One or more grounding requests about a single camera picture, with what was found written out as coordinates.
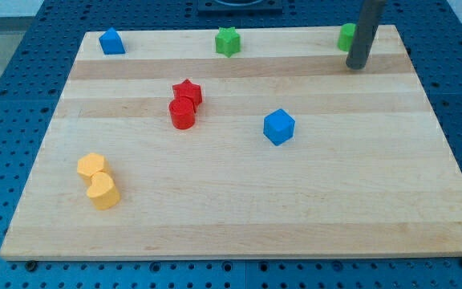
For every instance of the red cylinder block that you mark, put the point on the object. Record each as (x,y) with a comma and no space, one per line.
(182,113)

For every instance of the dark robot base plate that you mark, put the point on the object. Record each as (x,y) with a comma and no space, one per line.
(232,6)

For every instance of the blue pentagon block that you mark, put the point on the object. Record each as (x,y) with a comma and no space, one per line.
(111,43)

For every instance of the blue cube block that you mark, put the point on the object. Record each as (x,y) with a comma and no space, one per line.
(278,126)

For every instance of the yellow hexagon block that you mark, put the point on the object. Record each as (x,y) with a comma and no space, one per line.
(91,164)

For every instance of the green cylinder block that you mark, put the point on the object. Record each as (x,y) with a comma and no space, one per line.
(346,36)

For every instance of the red star block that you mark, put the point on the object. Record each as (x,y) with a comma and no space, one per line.
(189,90)

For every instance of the light wooden board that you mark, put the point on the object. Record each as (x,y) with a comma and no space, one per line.
(368,172)

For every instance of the green star block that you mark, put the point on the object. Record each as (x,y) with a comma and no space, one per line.
(227,41)

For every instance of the yellow heart block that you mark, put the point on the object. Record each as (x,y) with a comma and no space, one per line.
(102,191)

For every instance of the grey cylindrical robot arm rod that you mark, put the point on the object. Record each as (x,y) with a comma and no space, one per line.
(365,31)

